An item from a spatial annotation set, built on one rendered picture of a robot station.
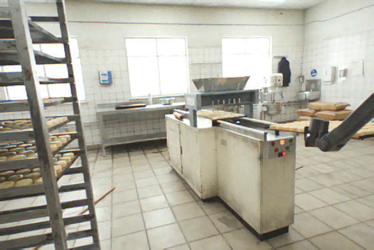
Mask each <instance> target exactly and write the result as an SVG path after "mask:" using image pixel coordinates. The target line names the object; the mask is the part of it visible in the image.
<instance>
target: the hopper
mask: <svg viewBox="0 0 374 250"><path fill-rule="evenodd" d="M250 77H251V76H239V77H228V78H207V79H194V80H192V81H193V84H194V85H195V86H196V89H197V90H198V93H209V92H225V91H233V90H243V89H244V88H245V87H246V83H247V82H248V81H249V79H250Z"/></svg>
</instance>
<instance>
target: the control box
mask: <svg viewBox="0 0 374 250"><path fill-rule="evenodd" d="M290 139H292V140H293V141H292V142H291V143H290V142H289V140H290ZM281 140H284V143H283V144H281ZM272 142H275V145H274V146H272V145H271V143H272ZM287 146H289V147H290V149H289V150H286V147H287ZM276 148H278V152H275V149H276ZM283 152H285V154H283ZM294 152H295V137H294V136H285V137H281V138H274V139H270V140H267V141H266V159H272V158H277V157H280V156H279V154H280V153H281V156H283V155H285V156H286V155H293V154H294Z"/></svg>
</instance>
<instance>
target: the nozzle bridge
mask: <svg viewBox="0 0 374 250"><path fill-rule="evenodd" d="M241 93H242V99H241ZM236 94H237V98H236ZM214 95H215V96H216V100H215V96H214ZM220 95H221V101H220V105H218V104H217V99H218V98H219V100H220ZM231 95H232V98H231ZM239 96H240V99H241V101H240V102H238V97H239ZM184 97H185V108H189V109H188V111H189V121H190V126H193V127H195V126H198V122H197V110H203V109H209V108H224V107H232V106H244V115H245V116H248V117H247V118H251V119H253V104H259V89H243V90H233V91H225V92H209V93H189V94H184ZM234 97H235V98H236V103H233V98H234ZM212 98H214V101H215V102H214V105H213V106H212ZM223 98H224V99H225V100H226V101H225V104H223V103H222V100H223ZM228 98H230V100H231V101H230V104H228Z"/></svg>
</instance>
